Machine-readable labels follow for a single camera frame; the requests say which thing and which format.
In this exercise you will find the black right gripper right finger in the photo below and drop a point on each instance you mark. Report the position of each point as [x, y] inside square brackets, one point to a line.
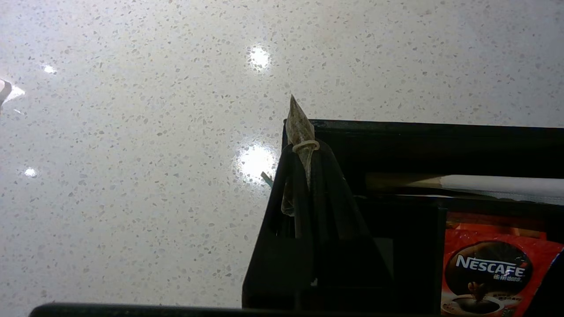
[348, 264]

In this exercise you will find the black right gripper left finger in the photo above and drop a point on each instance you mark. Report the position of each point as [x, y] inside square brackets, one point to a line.
[273, 273]

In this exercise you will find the white paper stick sachet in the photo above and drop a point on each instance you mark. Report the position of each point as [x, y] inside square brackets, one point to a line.
[498, 184]

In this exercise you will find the red coffee sachet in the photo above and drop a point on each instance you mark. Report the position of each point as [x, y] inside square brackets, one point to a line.
[484, 264]

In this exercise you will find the black compartment organizer box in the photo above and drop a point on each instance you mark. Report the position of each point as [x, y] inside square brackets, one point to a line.
[440, 145]

